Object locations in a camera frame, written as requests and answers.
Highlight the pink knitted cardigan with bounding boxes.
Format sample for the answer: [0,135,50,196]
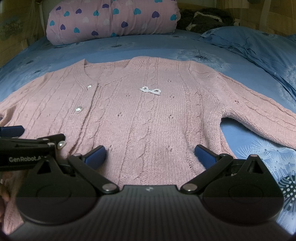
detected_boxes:
[0,56,296,235]

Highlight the person's left hand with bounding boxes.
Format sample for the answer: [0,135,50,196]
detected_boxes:
[0,177,10,223]

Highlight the pink heart-print rolled quilt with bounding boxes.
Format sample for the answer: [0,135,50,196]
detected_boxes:
[46,0,180,46]

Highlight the blue dandelion-print pillow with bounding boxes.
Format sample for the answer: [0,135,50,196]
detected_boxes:
[200,26,295,98]

